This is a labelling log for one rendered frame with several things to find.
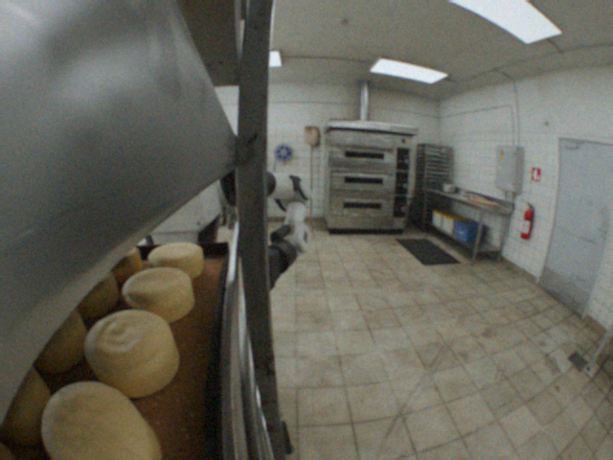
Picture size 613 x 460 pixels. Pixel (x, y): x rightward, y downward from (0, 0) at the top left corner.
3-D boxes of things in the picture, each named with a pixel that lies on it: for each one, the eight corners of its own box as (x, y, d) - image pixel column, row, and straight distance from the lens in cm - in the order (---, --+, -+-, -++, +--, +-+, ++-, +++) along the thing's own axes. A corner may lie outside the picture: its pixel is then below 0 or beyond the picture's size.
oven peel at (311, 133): (303, 224, 519) (304, 125, 534) (303, 224, 523) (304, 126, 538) (317, 224, 520) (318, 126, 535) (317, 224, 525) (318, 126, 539)
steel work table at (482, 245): (419, 230, 544) (423, 183, 529) (446, 231, 580) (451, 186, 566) (471, 266, 394) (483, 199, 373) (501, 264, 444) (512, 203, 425)
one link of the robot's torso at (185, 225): (158, 250, 109) (150, 161, 104) (238, 246, 102) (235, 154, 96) (131, 283, 84) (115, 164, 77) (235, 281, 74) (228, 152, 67)
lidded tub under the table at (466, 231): (452, 235, 457) (454, 219, 451) (470, 235, 487) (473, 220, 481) (465, 241, 428) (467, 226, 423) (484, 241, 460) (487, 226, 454)
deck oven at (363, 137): (327, 239, 433) (330, 118, 419) (321, 221, 548) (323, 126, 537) (411, 239, 478) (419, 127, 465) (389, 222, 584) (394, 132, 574)
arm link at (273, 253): (245, 289, 69) (264, 272, 79) (279, 296, 66) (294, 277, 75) (242, 245, 64) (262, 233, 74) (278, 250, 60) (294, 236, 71)
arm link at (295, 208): (285, 239, 93) (292, 208, 108) (309, 228, 89) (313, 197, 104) (268, 218, 88) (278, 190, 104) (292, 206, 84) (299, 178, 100)
